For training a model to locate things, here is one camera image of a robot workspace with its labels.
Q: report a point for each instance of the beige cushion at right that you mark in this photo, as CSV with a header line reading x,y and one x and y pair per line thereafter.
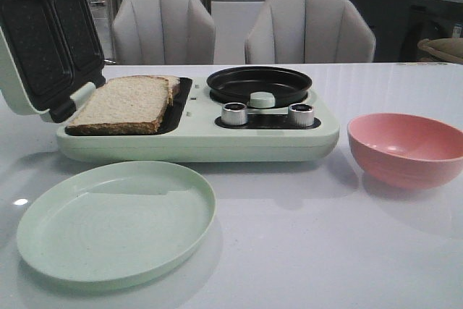
x,y
441,50

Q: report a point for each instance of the dark kitchen counter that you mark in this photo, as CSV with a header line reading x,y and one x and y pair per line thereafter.
x,y
369,8

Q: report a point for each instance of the green breakfast maker base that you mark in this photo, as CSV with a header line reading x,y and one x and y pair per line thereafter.
x,y
198,138

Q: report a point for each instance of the left silver knob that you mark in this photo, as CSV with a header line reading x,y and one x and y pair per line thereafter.
x,y
234,114

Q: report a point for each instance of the bread slice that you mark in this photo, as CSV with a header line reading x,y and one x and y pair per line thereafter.
x,y
133,105
173,85

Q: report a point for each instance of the pink bowl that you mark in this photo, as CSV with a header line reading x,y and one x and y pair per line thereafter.
x,y
406,151

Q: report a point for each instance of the beige chair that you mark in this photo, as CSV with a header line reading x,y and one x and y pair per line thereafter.
x,y
309,32
156,32

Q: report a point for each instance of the silver knob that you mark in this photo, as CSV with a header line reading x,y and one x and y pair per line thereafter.
x,y
301,114
234,114

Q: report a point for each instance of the left beige chair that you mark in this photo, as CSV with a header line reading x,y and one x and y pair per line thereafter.
x,y
156,32

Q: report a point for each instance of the light green plate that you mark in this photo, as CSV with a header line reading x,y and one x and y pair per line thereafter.
x,y
118,225

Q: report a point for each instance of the green breakfast maker lid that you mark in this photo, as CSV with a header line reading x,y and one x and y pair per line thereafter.
x,y
51,57

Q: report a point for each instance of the right silver knob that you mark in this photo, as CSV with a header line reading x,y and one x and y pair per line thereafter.
x,y
301,114

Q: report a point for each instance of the right beige chair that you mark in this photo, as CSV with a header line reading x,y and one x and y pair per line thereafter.
x,y
309,32

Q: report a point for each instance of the black round frying pan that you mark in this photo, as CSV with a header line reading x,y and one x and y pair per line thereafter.
x,y
236,84

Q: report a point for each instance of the green pan handle knob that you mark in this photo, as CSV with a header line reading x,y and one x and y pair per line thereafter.
x,y
261,100

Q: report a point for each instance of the white refrigerator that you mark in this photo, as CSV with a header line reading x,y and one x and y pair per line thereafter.
x,y
242,8

